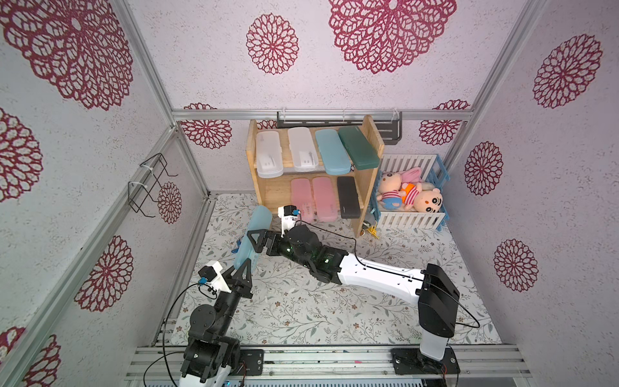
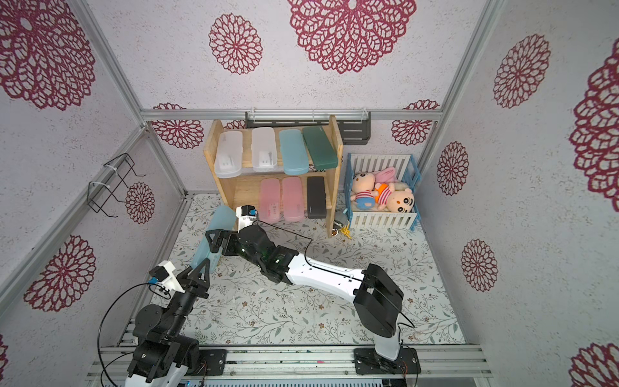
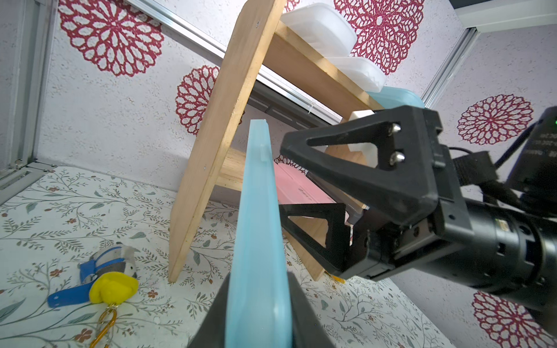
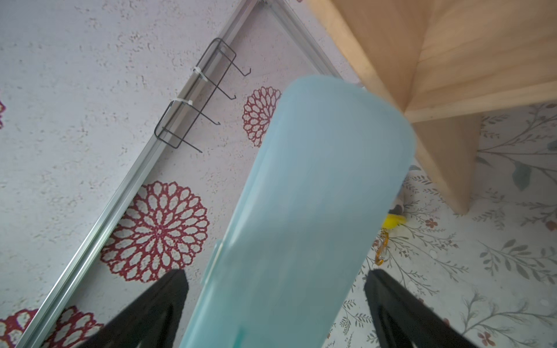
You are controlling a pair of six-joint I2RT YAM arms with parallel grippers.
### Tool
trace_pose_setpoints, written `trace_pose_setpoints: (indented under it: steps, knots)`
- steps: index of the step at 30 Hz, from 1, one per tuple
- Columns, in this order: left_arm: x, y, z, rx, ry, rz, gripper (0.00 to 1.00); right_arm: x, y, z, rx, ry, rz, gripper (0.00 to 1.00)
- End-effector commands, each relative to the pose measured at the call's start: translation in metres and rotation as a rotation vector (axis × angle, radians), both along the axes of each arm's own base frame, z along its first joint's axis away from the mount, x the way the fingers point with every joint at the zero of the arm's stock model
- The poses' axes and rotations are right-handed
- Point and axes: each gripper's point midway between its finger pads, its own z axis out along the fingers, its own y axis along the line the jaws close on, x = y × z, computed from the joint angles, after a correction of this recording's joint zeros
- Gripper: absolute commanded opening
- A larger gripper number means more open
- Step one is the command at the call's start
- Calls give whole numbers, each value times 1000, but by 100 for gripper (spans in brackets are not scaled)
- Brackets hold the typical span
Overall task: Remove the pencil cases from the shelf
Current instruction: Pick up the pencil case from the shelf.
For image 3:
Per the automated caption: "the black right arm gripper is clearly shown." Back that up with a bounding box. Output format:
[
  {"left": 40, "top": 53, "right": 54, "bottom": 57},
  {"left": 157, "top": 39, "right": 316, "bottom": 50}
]
[{"left": 278, "top": 105, "right": 475, "bottom": 281}]

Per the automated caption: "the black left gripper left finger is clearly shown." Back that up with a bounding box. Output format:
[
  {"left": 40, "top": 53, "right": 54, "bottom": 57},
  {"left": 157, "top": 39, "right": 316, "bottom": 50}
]
[{"left": 188, "top": 275, "right": 230, "bottom": 348}]

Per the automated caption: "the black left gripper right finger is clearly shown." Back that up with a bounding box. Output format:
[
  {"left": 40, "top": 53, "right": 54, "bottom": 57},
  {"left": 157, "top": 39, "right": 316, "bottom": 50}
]
[{"left": 287, "top": 272, "right": 334, "bottom": 348}]

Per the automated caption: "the light teal pencil case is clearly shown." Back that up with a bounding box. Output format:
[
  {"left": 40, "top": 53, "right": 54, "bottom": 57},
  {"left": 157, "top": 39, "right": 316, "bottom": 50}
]
[{"left": 225, "top": 120, "right": 292, "bottom": 347}]

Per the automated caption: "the pink pencil case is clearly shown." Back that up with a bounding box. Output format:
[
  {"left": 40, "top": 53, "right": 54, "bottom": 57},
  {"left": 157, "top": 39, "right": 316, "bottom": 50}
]
[{"left": 274, "top": 163, "right": 335, "bottom": 204}]

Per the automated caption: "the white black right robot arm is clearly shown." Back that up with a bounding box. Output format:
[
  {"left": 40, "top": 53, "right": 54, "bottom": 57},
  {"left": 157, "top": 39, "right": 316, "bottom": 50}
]
[{"left": 279, "top": 106, "right": 556, "bottom": 327}]

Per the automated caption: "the teal pencil case on top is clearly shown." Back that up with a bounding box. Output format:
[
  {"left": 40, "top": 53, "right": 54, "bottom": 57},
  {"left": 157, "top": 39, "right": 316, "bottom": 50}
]
[{"left": 368, "top": 86, "right": 425, "bottom": 109}]

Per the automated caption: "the frosted white pencil case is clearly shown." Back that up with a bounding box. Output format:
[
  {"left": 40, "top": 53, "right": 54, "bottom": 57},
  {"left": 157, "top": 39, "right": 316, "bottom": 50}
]
[
  {"left": 328, "top": 57, "right": 387, "bottom": 93},
  {"left": 281, "top": 3, "right": 357, "bottom": 58}
]

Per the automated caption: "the wooden two-tier shelf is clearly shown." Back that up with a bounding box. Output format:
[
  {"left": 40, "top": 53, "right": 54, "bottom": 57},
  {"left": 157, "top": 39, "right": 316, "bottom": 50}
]
[{"left": 167, "top": 0, "right": 386, "bottom": 284}]

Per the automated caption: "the grey yellow plush keychain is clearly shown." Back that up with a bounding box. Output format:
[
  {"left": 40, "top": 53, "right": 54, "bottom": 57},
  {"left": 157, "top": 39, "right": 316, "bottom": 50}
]
[{"left": 47, "top": 242, "right": 139, "bottom": 347}]

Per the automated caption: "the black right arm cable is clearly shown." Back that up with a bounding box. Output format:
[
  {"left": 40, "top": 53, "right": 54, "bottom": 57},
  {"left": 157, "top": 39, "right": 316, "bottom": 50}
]
[{"left": 447, "top": 121, "right": 540, "bottom": 210}]

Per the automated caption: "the dark metal wall shelf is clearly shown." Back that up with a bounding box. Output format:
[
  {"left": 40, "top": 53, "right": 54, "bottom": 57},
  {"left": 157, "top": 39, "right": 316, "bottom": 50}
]
[{"left": 248, "top": 79, "right": 341, "bottom": 130}]

